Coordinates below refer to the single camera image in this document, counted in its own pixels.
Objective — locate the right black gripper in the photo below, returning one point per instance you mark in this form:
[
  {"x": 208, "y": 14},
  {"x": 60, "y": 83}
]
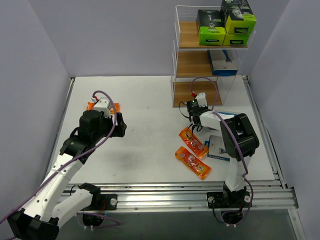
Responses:
[{"x": 195, "y": 120}]

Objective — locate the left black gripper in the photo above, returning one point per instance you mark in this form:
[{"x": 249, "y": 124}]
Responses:
[{"x": 120, "y": 125}]

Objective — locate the blue white razor box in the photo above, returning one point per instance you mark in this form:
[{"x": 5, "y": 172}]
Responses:
[{"x": 213, "y": 119}]

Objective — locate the grey box blue razor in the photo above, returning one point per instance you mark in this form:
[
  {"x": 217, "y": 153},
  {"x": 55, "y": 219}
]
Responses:
[
  {"x": 222, "y": 63},
  {"x": 217, "y": 148}
]

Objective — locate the black green razor pack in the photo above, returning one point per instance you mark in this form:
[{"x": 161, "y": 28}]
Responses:
[{"x": 210, "y": 27}]

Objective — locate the tall green black razor box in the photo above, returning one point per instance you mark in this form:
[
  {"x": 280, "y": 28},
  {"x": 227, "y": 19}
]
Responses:
[{"x": 236, "y": 39}]

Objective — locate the small black green razor box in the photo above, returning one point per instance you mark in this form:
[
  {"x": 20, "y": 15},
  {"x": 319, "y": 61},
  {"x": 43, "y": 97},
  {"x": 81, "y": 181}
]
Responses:
[{"x": 237, "y": 16}]

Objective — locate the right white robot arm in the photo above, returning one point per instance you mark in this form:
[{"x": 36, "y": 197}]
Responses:
[{"x": 239, "y": 139}]

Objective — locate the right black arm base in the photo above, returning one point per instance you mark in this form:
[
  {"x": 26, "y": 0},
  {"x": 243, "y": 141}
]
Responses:
[{"x": 222, "y": 200}]

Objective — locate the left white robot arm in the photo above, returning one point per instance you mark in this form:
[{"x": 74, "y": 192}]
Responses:
[{"x": 42, "y": 216}]

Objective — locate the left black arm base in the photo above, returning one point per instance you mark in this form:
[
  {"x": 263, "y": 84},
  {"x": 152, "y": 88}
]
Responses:
[{"x": 109, "y": 202}]

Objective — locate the orange razor bag upper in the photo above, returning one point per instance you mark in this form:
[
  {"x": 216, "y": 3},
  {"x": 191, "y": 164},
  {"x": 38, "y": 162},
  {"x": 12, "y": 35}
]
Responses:
[{"x": 193, "y": 143}]

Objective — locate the orange razor bag lower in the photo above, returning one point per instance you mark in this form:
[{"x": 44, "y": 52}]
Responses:
[{"x": 193, "y": 163}]

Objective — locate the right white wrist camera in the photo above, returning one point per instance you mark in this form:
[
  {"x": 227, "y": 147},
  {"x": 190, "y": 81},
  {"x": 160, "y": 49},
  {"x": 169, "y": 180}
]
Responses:
[{"x": 201, "y": 98}]

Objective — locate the white wire wooden shelf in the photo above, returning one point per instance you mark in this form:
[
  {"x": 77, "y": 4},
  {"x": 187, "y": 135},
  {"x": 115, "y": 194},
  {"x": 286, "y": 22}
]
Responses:
[{"x": 191, "y": 69}]

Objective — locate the aluminium mounting rail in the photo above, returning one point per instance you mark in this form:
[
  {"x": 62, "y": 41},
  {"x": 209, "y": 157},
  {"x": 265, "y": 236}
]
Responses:
[{"x": 192, "y": 196}]

